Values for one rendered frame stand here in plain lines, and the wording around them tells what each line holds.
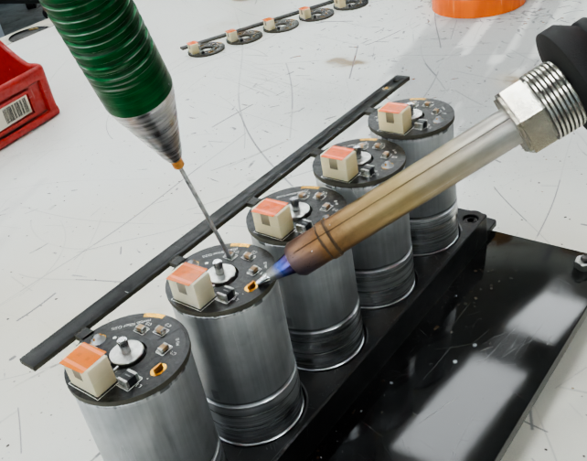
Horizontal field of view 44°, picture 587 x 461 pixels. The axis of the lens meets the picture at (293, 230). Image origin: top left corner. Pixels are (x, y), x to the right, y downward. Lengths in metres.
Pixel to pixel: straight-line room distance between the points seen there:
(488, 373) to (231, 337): 0.08
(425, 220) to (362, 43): 0.26
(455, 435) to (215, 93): 0.29
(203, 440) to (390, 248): 0.08
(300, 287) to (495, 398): 0.06
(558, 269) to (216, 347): 0.12
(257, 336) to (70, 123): 0.30
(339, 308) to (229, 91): 0.26
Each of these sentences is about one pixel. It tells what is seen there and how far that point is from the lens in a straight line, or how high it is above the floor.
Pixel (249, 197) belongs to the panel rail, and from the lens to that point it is 0.19.
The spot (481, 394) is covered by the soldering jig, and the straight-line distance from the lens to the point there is 0.20.
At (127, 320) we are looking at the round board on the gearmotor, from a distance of 0.16.
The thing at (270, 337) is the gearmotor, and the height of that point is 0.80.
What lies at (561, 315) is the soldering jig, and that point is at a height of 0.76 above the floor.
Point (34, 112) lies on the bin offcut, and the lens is 0.45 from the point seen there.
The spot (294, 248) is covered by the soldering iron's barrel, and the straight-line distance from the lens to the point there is 0.15.
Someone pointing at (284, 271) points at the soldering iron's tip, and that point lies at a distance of 0.15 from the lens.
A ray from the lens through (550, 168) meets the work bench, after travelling 0.31.
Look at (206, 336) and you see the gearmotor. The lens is 0.16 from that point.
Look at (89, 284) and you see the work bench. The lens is 0.29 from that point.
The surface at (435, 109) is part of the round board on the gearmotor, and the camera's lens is 0.22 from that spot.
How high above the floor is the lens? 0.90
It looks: 33 degrees down
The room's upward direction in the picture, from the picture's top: 11 degrees counter-clockwise
